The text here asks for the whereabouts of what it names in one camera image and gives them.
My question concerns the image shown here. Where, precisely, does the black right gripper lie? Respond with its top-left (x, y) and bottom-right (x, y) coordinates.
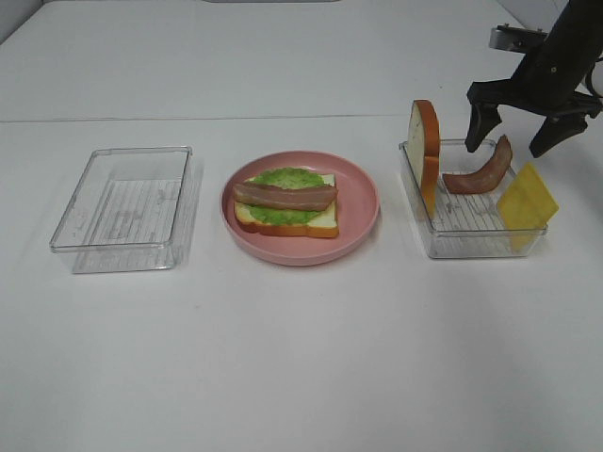
top-left (464, 44), bottom-right (602, 158)

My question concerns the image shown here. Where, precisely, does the bacon strip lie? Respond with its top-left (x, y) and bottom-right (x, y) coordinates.
top-left (233, 182), bottom-right (338, 211)
top-left (442, 135), bottom-right (513, 195)

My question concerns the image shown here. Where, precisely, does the bread slice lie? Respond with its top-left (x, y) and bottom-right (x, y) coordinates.
top-left (232, 189), bottom-right (339, 238)
top-left (406, 100), bottom-right (440, 217)

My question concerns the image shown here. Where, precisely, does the green lettuce leaf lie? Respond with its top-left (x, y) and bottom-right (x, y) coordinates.
top-left (245, 167), bottom-right (334, 225)

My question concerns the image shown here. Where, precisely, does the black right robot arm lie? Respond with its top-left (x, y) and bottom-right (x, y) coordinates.
top-left (464, 0), bottom-right (602, 157)

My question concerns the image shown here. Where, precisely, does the yellow cheese slice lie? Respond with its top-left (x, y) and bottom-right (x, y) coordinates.
top-left (497, 163), bottom-right (559, 252)

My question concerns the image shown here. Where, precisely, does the right clear plastic container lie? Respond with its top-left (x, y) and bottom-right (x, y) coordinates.
top-left (399, 142), bottom-right (547, 259)

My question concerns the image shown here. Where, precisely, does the clear plastic container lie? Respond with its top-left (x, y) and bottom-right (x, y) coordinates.
top-left (49, 146), bottom-right (204, 274)
top-left (399, 142), bottom-right (547, 259)

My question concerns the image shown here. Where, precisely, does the pink round plate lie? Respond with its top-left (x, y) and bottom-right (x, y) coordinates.
top-left (220, 151), bottom-right (380, 266)

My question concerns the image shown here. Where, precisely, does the left clear plastic container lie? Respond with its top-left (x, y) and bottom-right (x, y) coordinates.
top-left (49, 146), bottom-right (204, 274)

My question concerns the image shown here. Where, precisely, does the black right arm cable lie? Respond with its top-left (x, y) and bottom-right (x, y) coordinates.
top-left (582, 51), bottom-right (603, 100)

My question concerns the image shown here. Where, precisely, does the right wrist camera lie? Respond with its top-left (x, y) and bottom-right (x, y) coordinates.
top-left (489, 24), bottom-right (547, 54)

